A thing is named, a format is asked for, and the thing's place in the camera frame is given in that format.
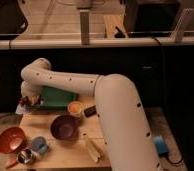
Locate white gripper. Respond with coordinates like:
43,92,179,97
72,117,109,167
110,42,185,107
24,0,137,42
21,81,42,104

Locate purple grape bunch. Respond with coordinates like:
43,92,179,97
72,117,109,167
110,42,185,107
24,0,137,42
19,96,32,107

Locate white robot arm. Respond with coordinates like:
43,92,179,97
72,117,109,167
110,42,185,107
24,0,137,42
21,58,162,171

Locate purple bowl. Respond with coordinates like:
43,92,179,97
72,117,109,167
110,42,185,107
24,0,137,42
50,115,78,140

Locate red bowl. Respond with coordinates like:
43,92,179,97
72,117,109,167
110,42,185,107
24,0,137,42
0,127,26,154

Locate green plastic tray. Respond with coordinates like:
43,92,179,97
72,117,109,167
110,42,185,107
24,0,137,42
27,87,77,110

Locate orange cup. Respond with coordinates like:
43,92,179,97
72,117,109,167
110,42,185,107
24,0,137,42
68,101,83,117

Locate blue mug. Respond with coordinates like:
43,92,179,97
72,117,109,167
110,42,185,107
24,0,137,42
30,136,48,154

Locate wooden table board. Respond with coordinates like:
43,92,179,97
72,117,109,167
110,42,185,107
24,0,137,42
13,110,110,170

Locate black rectangular block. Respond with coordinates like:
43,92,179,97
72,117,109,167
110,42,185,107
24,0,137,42
84,106,96,117

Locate yellow wooden tongs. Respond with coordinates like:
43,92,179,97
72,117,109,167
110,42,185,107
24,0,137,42
83,133,103,163

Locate small steel pot orange handle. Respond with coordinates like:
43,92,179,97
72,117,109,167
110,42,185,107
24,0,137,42
5,148,35,169

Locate grey metal post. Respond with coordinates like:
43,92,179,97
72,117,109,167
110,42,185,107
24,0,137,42
79,9,90,45

